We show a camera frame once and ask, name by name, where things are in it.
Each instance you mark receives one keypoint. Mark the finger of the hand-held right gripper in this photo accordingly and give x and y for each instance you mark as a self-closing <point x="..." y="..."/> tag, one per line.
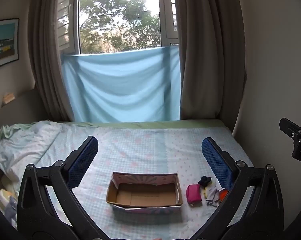
<point x="290" y="128"/>

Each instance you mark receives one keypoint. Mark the light blue hanging cloth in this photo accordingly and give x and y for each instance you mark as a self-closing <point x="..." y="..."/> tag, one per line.
<point x="120" y="90"/>

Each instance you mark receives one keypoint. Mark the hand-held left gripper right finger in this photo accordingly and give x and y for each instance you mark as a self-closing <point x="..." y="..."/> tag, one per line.
<point x="216" y="162"/>

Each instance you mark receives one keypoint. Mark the crumpled blanket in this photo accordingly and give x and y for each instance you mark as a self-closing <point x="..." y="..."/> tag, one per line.
<point x="23" y="150"/>

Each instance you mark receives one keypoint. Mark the framed wall picture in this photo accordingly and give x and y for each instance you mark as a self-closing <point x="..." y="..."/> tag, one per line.
<point x="4" y="43"/>

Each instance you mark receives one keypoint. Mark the cardboard box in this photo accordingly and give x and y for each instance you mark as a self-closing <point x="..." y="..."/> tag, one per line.
<point x="143" y="195"/>

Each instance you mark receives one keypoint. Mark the green bed sheet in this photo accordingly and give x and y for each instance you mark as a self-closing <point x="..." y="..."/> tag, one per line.
<point x="140" y="124"/>

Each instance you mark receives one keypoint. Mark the window with white frame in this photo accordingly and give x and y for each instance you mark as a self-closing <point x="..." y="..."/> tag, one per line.
<point x="115" y="17"/>

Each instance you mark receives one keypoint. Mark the small tan object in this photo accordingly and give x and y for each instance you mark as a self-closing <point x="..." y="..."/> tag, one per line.
<point x="9" y="98"/>

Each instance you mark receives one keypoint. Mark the pink pouch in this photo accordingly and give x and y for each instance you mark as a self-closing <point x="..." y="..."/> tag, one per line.
<point x="193" y="193"/>

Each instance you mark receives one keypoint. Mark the dark blue glove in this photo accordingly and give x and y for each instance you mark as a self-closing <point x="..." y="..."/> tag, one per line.
<point x="205" y="181"/>

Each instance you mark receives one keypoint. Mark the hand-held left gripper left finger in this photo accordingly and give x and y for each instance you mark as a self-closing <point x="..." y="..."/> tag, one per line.
<point x="81" y="162"/>

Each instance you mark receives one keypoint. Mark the grey-brown curtain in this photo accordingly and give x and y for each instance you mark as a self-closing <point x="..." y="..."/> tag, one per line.
<point x="49" y="55"/>
<point x="210" y="55"/>

